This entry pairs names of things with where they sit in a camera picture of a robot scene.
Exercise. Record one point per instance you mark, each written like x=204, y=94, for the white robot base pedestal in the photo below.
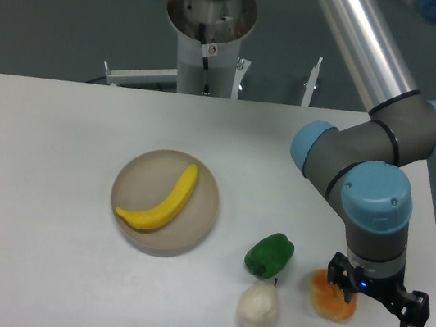
x=209, y=36

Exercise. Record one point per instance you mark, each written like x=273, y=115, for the green toy bell pepper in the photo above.
x=269, y=256

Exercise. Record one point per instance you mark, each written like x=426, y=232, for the white metal bracket frame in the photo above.
x=169, y=76

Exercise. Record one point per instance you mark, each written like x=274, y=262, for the white toy pear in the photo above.
x=258, y=306

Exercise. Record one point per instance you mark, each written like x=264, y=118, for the orange toy bell pepper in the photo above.
x=328, y=300

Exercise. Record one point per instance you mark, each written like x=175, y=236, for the beige round plate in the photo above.
x=146, y=181

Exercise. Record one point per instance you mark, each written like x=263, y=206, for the yellow toy banana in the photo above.
x=162, y=214

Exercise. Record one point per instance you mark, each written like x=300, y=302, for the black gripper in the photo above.
x=411, y=308

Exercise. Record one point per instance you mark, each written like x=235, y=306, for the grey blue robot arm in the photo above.
x=358, y=170

